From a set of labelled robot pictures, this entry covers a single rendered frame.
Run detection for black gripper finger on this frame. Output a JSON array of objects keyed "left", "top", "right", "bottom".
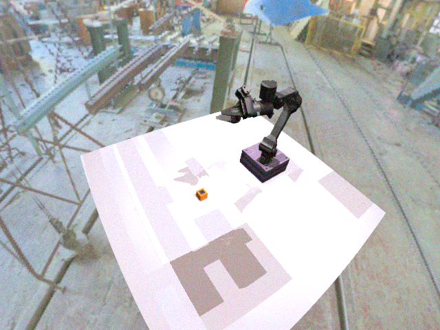
[
  {"left": 221, "top": 99, "right": 245, "bottom": 118},
  {"left": 215, "top": 114, "right": 234, "bottom": 124}
]

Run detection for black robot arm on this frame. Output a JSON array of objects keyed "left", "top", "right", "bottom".
[{"left": 235, "top": 80, "right": 303, "bottom": 166}]

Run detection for orange cube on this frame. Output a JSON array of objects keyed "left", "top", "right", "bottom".
[{"left": 196, "top": 188, "right": 208, "bottom": 201}]

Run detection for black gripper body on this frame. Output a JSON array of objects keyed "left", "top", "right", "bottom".
[{"left": 233, "top": 96, "right": 261, "bottom": 124}]

